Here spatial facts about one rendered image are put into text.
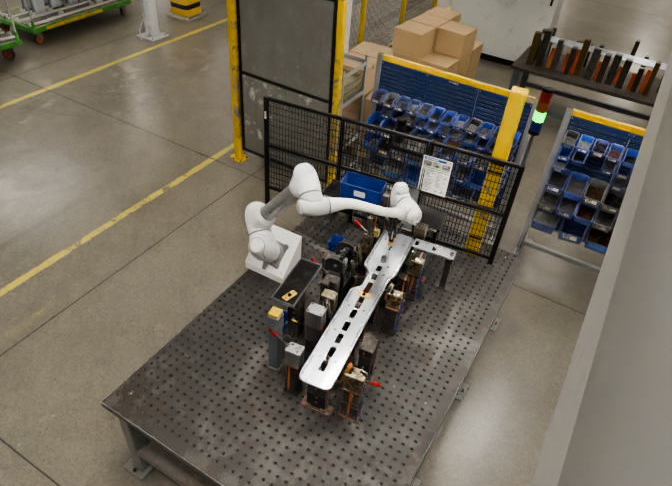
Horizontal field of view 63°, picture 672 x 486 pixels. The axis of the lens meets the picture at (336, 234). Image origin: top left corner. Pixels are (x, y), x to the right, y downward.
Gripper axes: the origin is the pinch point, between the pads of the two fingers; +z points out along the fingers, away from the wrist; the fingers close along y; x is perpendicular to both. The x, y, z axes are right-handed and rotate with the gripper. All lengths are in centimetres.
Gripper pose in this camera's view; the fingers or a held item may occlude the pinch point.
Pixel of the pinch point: (392, 236)
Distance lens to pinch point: 358.6
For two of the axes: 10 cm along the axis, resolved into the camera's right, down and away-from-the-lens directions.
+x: 4.0, -5.6, 7.2
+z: -0.7, 7.7, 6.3
